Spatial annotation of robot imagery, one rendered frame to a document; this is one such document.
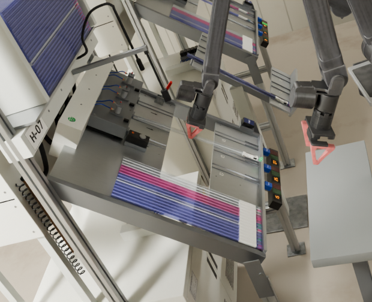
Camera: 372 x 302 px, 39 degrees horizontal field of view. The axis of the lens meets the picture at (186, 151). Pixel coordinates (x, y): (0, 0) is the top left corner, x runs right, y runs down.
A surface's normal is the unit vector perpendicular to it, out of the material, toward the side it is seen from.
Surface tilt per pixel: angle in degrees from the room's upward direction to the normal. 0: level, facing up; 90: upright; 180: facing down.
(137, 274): 0
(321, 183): 0
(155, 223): 90
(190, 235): 90
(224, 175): 43
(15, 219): 90
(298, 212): 0
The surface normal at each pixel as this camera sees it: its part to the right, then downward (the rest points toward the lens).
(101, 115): 0.36, -0.74
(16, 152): -0.10, 0.58
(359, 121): -0.37, -0.78
